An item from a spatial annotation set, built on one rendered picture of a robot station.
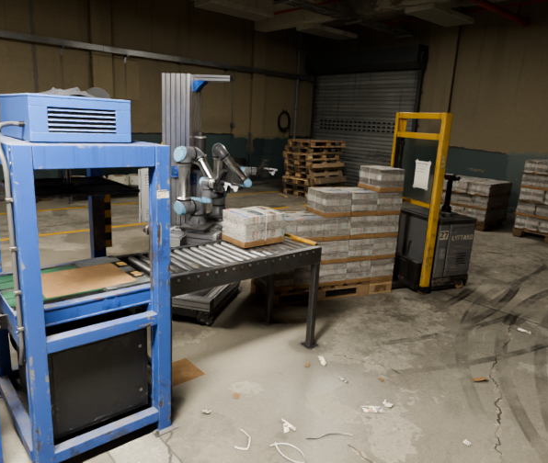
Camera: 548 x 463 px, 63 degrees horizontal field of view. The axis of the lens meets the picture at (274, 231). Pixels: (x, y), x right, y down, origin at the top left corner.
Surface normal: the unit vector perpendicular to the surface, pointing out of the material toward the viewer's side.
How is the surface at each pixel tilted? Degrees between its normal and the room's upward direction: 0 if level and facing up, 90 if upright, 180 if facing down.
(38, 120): 90
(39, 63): 90
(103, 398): 90
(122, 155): 90
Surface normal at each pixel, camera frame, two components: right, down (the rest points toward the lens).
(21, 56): 0.66, 0.21
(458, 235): 0.39, 0.24
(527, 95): -0.75, 0.12
